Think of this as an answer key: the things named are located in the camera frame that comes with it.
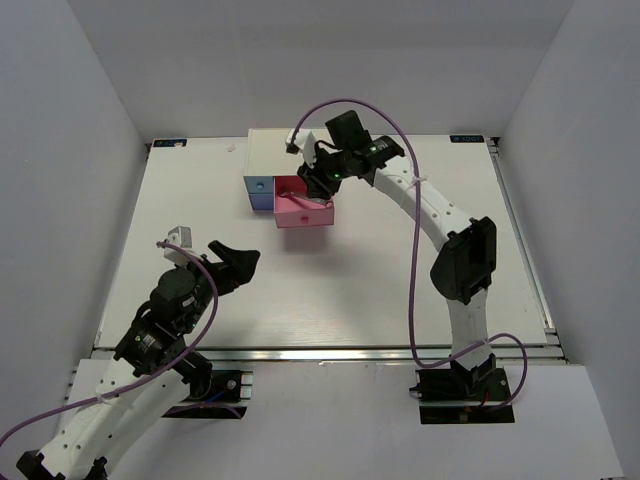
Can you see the pink drawer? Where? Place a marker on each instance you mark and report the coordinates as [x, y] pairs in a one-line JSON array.
[[289, 213]]

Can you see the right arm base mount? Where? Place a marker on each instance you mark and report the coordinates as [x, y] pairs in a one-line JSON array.
[[441, 402]]

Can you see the blue label sticker left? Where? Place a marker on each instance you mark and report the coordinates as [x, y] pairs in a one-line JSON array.
[[169, 143]]

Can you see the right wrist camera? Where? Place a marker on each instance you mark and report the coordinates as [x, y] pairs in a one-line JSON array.
[[302, 142]]

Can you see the blue label sticker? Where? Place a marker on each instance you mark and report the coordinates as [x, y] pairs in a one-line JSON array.
[[466, 138], [169, 143]]

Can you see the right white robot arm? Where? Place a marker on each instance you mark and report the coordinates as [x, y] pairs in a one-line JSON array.
[[466, 247]]

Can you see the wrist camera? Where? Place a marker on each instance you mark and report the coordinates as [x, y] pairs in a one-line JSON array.
[[302, 142], [179, 238]]

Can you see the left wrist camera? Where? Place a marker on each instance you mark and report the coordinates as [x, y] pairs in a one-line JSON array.
[[179, 238]]

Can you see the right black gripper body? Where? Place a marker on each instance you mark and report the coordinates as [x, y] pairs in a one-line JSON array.
[[338, 159]]

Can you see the silver combination wrench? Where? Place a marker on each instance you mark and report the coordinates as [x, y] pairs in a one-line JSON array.
[[299, 196]]

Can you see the white drawer cabinet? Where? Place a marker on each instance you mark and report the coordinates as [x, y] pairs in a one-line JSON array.
[[266, 154]]

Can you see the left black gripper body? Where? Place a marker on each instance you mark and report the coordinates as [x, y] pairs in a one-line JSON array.
[[205, 296]]

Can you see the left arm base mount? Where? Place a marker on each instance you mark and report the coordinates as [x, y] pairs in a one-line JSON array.
[[227, 398]]

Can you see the blue label sticker right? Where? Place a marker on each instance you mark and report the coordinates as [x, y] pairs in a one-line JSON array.
[[466, 138]]

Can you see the purple-blue wide drawer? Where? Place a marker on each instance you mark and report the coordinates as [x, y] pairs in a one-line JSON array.
[[262, 201]]

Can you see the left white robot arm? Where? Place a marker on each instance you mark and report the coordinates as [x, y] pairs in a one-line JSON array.
[[123, 407]]

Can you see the light blue small drawer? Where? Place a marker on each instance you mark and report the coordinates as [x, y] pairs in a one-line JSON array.
[[258, 185]]

